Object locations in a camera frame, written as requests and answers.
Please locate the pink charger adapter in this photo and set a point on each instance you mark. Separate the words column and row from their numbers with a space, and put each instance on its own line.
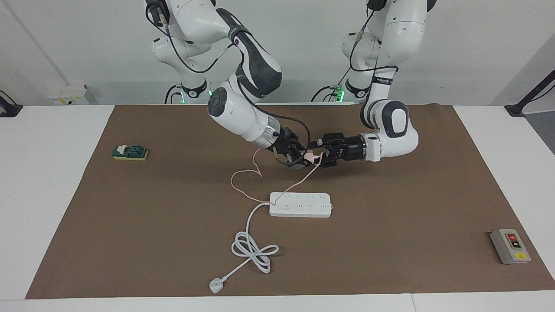
column 310, row 154

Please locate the white wall outlet box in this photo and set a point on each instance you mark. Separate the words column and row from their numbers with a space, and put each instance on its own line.
column 65, row 96

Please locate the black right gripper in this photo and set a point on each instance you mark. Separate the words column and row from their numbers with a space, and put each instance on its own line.
column 288, row 145

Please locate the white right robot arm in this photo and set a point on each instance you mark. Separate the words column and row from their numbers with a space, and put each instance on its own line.
column 243, row 112

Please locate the brown table mat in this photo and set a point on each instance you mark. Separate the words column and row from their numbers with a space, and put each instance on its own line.
column 390, row 238

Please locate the grey on-off switch box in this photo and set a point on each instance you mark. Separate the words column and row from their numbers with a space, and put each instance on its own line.
column 509, row 249

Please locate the white power strip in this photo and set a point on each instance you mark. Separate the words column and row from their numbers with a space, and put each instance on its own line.
column 299, row 210

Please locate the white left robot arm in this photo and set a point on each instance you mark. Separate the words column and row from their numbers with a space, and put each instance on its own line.
column 394, row 130

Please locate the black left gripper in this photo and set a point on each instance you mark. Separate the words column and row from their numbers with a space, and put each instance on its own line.
column 349, row 149

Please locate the green knife switch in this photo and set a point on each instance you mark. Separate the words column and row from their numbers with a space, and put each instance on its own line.
column 134, row 151

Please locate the black table clamp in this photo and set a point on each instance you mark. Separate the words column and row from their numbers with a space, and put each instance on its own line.
column 8, row 110

